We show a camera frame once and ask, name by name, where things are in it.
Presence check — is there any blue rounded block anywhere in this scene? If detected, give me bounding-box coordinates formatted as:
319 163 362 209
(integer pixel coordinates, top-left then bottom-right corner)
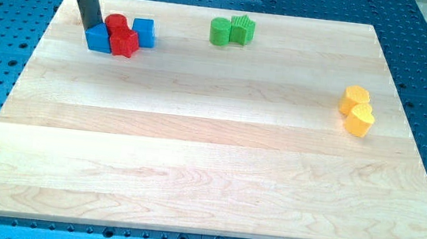
132 18 155 48

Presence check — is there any yellow heart block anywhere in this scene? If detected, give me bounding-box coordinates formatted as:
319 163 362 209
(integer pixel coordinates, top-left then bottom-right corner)
344 103 375 138

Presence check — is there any light wooden board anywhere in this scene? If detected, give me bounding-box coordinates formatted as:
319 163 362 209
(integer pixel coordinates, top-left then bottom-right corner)
0 0 427 239

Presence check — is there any blue cube block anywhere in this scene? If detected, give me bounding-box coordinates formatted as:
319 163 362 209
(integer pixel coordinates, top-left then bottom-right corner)
85 23 111 54

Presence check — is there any yellow hexagon block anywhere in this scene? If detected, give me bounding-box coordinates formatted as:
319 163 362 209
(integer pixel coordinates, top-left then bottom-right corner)
338 85 370 115

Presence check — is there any red star block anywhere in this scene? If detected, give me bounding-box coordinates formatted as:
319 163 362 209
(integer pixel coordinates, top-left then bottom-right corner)
109 28 139 58

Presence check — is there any green cylinder block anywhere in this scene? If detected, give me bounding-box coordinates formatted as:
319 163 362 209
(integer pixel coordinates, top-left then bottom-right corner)
209 17 232 46

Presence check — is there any green star block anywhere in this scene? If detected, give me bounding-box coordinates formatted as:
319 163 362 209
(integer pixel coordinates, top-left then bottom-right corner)
229 14 256 45

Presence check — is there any red cylinder block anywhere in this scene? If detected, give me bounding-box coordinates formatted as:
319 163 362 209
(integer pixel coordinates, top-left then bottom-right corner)
104 13 129 35

